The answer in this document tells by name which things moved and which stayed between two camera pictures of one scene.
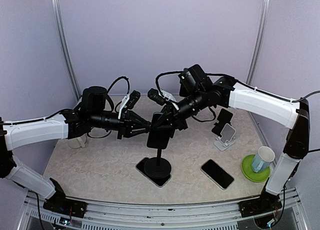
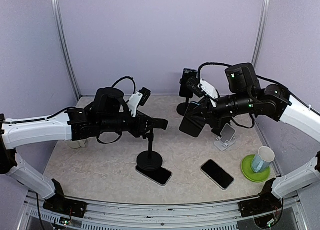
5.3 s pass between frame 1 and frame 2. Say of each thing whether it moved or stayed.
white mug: stayed
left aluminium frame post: stayed
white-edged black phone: stayed
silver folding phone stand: stayed
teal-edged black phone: moved
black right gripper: moved
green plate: stayed
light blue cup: stayed
